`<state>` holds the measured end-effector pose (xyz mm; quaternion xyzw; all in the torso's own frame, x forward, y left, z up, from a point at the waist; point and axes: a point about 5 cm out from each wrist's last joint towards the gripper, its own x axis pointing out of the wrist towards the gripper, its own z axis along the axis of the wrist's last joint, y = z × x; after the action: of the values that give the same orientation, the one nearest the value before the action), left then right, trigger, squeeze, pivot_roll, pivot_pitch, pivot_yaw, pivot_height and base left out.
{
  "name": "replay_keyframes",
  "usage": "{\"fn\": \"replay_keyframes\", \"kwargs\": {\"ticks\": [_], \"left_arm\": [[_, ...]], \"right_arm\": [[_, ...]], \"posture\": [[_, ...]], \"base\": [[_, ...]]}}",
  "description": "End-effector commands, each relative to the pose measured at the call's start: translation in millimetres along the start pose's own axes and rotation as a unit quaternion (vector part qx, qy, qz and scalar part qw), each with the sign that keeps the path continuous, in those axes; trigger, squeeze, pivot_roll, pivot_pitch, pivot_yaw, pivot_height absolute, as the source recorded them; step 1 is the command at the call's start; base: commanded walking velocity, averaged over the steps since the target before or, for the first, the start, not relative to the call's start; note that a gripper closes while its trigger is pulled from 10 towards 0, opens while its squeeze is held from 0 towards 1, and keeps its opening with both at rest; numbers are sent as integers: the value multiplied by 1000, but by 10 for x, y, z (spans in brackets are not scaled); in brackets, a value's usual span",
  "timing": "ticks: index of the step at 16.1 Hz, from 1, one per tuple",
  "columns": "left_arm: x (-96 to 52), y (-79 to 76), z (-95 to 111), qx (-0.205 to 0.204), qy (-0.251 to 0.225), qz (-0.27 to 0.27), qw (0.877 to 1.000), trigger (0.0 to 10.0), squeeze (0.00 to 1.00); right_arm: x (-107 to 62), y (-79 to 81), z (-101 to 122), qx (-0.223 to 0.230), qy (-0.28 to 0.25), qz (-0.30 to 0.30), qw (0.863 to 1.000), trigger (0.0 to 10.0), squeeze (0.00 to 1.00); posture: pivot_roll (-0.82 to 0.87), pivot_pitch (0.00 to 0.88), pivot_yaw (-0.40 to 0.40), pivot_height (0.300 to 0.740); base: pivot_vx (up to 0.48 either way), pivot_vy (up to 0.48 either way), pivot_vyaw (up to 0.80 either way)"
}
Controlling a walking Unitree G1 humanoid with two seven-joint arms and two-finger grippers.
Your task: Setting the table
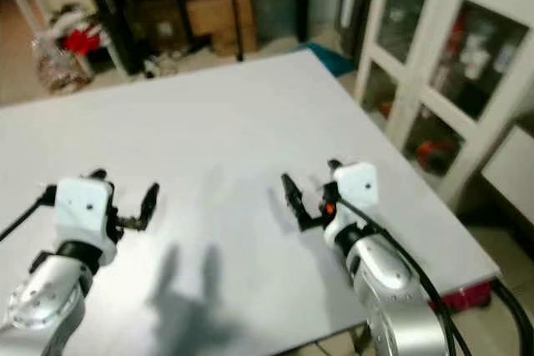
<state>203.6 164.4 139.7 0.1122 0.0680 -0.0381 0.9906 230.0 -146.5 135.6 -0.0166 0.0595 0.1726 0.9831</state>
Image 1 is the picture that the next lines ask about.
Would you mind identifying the white furniture piece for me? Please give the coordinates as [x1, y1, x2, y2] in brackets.
[481, 121, 534, 203]

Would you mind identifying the white stick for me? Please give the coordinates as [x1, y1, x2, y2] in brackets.
[6, 0, 53, 42]

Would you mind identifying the light brown cardboard box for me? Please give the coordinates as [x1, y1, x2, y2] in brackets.
[184, 0, 259, 58]

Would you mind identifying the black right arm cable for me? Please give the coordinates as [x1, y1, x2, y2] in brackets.
[335, 196, 472, 356]

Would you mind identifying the teal object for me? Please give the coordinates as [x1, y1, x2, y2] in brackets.
[299, 41, 358, 80]

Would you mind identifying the dark brown box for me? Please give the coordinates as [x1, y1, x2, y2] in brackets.
[128, 0, 186, 55]

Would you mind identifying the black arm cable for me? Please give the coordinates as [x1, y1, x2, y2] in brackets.
[335, 196, 472, 356]
[0, 191, 58, 242]

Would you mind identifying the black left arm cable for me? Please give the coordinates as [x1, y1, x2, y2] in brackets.
[0, 191, 58, 242]

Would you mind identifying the white bottle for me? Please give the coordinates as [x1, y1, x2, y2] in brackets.
[462, 31, 496, 82]

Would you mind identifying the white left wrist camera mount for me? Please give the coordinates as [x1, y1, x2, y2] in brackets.
[53, 176, 117, 250]

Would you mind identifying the red object under table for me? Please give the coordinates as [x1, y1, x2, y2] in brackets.
[436, 283, 495, 313]

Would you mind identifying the black shelf unit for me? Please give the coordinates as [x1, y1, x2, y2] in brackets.
[82, 0, 311, 78]

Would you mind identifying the red and silver decoration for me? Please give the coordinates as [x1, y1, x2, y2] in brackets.
[32, 3, 111, 97]

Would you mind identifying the white glass door cabinet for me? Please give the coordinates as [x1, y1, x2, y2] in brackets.
[353, 0, 534, 211]

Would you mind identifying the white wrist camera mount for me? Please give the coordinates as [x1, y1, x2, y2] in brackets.
[53, 176, 117, 250]
[324, 161, 380, 238]

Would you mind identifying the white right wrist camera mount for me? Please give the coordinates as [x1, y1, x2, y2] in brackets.
[324, 161, 380, 238]

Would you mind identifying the orange object behind glass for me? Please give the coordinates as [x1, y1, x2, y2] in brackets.
[416, 138, 461, 172]

